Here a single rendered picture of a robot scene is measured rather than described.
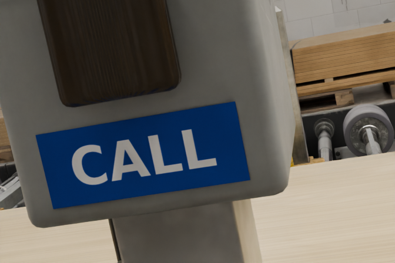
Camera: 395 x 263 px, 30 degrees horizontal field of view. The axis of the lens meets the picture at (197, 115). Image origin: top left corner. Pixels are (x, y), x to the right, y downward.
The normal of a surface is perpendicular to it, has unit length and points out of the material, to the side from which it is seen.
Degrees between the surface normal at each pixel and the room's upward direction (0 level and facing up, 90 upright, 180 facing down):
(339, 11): 90
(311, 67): 90
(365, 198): 0
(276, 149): 90
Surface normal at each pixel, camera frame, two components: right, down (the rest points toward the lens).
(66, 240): -0.19, -0.97
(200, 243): -0.16, 0.20
